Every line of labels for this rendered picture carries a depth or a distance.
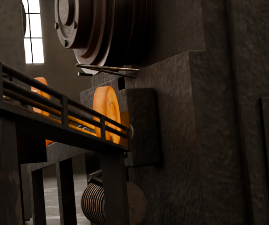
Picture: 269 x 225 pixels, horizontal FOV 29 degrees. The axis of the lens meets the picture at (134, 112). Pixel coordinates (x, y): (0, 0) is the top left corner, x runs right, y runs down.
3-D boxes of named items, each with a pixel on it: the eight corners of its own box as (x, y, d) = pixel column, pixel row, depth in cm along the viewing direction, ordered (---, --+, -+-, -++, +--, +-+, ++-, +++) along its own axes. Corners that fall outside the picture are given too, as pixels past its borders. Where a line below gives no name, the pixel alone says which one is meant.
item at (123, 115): (131, 151, 138) (128, 110, 139) (131, 151, 137) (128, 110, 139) (104, 153, 139) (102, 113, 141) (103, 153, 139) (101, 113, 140)
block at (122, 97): (153, 164, 167) (146, 89, 168) (164, 164, 160) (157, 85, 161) (122, 167, 163) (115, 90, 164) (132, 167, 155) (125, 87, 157)
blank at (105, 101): (119, 159, 132) (106, 160, 133) (122, 112, 142) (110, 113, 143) (103, 121, 121) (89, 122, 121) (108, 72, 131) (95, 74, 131)
